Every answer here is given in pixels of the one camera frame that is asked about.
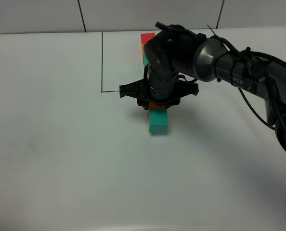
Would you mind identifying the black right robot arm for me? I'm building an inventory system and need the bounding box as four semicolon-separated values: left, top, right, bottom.
119;23;286;151

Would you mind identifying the red template block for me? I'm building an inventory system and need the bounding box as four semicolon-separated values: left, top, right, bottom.
141;33;155;44

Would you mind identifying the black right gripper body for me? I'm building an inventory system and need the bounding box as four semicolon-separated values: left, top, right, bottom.
119;69;199;110

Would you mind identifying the green template block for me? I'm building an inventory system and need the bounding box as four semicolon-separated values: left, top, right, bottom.
143;54;149;66

